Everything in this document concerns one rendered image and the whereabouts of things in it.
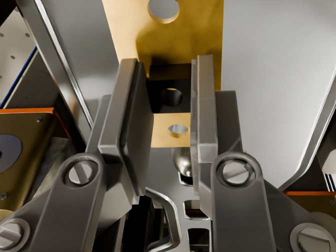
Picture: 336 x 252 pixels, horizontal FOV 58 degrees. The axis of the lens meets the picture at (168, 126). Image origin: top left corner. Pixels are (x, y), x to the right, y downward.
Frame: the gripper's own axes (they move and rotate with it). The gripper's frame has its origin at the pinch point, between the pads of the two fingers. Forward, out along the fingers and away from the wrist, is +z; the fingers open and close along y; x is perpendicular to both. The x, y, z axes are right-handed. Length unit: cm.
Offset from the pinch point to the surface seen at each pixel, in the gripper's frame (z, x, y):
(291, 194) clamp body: 18.4, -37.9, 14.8
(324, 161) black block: 12.3, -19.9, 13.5
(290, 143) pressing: 11.2, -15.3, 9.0
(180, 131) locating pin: 9.6, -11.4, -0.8
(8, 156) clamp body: 9.7, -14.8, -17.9
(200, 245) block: 12.4, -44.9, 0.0
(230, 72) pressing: 11.2, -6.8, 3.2
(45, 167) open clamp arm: 9.2, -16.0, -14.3
